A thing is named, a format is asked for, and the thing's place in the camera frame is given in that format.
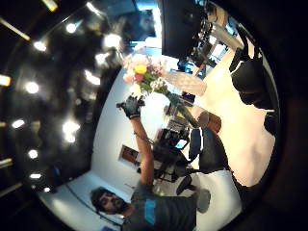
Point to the black office chair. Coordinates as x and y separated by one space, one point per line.
210 152

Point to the large black screen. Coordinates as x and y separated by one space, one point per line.
179 27

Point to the colourful flower bouquet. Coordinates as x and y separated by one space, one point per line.
144 75

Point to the the person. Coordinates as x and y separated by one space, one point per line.
160 210

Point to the group of ceiling lamps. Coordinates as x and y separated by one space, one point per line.
69 126

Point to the black camera on tripod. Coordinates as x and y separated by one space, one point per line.
171 146

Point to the brown framed wall picture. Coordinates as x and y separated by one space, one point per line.
129 155

